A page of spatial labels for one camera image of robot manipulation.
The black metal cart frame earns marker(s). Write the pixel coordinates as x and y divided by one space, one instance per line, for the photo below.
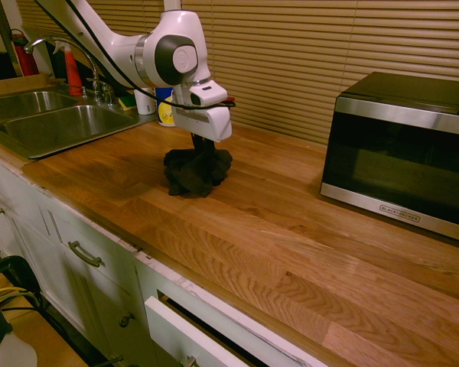
19 267

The chrome sink faucet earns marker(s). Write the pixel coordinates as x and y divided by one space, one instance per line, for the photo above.
95 80

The green and yellow sponge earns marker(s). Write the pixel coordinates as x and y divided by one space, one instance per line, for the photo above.
127 102

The black microwave oven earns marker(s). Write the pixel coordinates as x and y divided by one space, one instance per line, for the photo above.
398 160

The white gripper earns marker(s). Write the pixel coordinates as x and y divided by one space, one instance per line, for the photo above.
206 124

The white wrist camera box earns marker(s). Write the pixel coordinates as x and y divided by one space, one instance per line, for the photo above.
208 93

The beige horizontal window blind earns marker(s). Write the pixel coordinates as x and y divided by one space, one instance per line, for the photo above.
310 57
114 17

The red spray bottle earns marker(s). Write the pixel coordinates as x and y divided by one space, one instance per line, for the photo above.
72 72

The dark cloth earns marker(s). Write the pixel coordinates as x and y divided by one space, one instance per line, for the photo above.
193 174

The stainless steel sink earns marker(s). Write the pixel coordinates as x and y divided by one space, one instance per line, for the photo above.
61 126

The open white drawer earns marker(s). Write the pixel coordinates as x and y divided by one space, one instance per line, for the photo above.
183 329

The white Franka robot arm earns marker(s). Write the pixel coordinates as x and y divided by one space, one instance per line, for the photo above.
164 57

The disinfecting wipes canister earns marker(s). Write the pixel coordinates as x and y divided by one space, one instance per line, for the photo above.
164 112

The red fire extinguisher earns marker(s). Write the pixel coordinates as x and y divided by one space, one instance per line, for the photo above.
25 57

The white kitchen base cabinet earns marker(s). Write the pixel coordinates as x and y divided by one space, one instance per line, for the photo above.
61 275

